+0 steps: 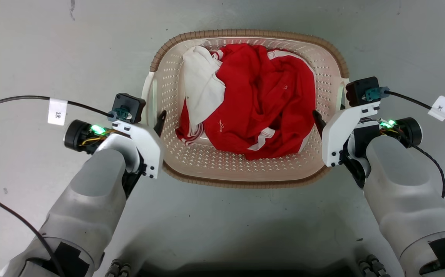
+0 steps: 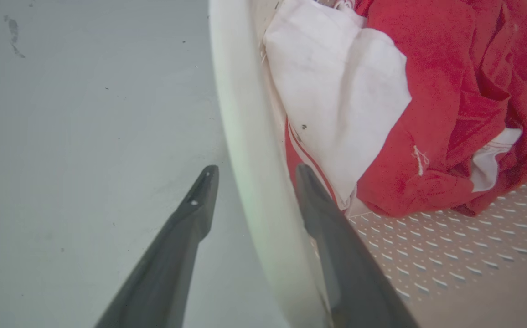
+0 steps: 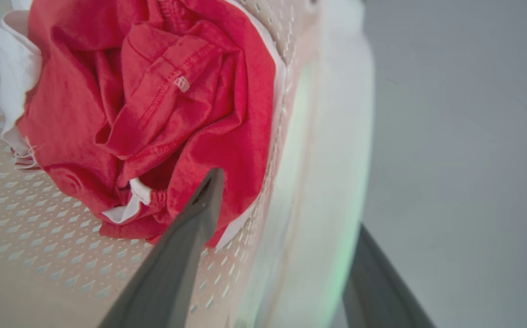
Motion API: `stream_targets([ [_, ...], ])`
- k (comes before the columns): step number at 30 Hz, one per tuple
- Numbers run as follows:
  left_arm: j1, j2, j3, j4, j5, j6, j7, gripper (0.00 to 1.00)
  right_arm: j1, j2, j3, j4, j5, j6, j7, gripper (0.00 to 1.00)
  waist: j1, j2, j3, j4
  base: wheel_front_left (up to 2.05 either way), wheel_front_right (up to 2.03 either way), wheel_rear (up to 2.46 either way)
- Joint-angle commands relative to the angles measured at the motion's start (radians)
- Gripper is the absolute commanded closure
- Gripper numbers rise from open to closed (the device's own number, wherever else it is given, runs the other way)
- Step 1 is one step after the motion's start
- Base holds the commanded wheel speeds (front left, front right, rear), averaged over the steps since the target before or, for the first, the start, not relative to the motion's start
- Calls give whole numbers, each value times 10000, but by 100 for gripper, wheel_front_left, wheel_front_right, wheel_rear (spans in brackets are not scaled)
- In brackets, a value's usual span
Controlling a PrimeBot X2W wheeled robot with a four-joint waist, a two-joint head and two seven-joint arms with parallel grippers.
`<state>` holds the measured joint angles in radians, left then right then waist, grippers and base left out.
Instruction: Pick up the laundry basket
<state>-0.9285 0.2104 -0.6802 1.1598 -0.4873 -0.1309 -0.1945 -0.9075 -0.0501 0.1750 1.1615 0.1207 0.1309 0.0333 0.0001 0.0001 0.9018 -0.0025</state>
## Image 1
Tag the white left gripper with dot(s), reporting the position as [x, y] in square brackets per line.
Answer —
[147, 148]

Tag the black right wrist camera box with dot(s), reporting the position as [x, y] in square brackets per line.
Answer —
[363, 91]

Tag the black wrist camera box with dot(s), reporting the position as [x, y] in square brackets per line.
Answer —
[128, 107]
[363, 91]

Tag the cream laundry basket brown rim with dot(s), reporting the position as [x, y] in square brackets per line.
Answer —
[241, 169]

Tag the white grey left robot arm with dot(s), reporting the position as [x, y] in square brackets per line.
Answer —
[87, 207]

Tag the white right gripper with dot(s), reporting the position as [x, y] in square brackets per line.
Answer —
[338, 134]

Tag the red garment white trim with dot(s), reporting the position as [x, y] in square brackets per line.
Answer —
[268, 100]

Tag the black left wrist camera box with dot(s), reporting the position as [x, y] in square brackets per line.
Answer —
[128, 107]

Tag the dark robot base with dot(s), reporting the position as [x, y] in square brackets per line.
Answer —
[245, 269]

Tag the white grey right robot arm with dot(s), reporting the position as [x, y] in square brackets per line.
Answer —
[407, 200]

